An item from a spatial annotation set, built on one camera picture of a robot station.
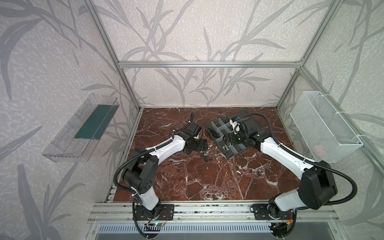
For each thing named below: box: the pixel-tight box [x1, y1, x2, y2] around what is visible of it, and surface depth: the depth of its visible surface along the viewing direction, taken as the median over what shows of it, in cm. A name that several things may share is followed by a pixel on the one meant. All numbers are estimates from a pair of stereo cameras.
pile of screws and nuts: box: [199, 150, 213, 163], surface depth 96 cm
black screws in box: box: [209, 128, 220, 137], surface depth 105 cm
